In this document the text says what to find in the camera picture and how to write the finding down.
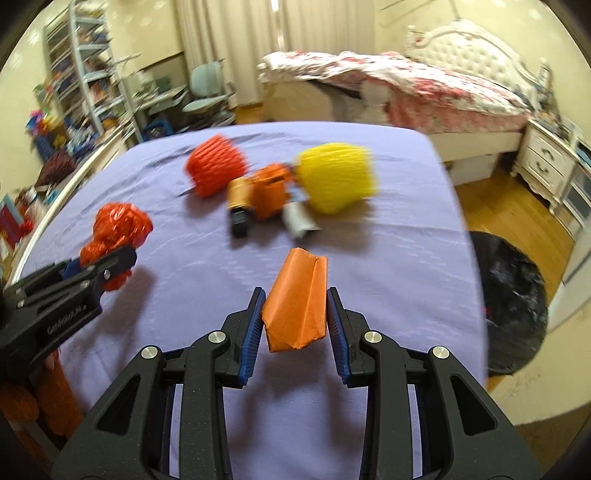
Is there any shiny orange-red wrapper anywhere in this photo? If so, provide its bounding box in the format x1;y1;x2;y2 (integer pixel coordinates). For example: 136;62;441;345
79;202;154;292

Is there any trash bin with black bag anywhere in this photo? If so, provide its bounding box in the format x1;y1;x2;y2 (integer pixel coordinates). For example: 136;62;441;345
466;231;550;377

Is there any white bookshelf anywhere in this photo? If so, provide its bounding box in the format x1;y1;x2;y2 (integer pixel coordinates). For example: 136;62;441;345
44;4;144;144

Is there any floral pink quilt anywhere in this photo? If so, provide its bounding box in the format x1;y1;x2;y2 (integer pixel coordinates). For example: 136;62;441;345
259;50;532;127

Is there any beige curtain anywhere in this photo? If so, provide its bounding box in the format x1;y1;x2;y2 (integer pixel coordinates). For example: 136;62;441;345
175;0;252;109
249;0;375;61

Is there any red foam fruit net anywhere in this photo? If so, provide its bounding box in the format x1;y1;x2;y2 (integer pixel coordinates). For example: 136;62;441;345
185;134;250;199

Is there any white nightstand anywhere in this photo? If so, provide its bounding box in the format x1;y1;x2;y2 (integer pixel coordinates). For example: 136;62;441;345
510;117;583;215

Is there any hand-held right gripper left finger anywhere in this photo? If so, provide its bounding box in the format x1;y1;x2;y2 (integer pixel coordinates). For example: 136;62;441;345
48;286;269;480

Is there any white storage box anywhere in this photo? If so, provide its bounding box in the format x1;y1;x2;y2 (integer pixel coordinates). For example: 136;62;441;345
443;154;492;185

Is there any orange paper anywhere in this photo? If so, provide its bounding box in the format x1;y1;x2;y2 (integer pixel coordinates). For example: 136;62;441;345
249;162;296;221

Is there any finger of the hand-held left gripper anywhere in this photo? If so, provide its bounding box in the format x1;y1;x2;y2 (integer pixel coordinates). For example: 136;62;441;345
14;244;139;319
2;259;83;301

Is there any pale blue desk chair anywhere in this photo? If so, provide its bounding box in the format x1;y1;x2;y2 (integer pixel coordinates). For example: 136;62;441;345
182;62;236;127

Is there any small silver tube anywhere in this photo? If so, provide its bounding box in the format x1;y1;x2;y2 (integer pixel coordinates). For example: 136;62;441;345
281;200;321;240

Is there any orange paper box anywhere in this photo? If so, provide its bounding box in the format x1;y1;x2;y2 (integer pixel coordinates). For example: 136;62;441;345
261;248;329;354

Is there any purple dotted tablecloth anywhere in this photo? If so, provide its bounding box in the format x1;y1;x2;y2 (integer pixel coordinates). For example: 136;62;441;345
9;121;490;480

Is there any blue plastic crate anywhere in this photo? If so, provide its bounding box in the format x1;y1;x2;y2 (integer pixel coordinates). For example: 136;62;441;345
143;117;169;141

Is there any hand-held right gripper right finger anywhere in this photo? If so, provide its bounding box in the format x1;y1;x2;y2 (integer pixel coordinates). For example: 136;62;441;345
325;286;543;480

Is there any white bed with tufted headboard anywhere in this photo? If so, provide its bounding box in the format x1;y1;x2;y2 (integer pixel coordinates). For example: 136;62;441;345
256;16;555;162

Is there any child's study desk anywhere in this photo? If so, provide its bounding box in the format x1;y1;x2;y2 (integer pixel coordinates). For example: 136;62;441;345
124;83;190;139

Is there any yellow foam fruit net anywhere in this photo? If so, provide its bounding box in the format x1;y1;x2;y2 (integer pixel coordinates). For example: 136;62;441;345
294;142;379;217

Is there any small gold bottle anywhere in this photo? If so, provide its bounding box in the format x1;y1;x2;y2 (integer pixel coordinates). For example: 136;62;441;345
226;178;254;238

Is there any translucent plastic drawer unit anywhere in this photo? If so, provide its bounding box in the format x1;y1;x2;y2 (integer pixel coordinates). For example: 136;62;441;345
556;138;591;241

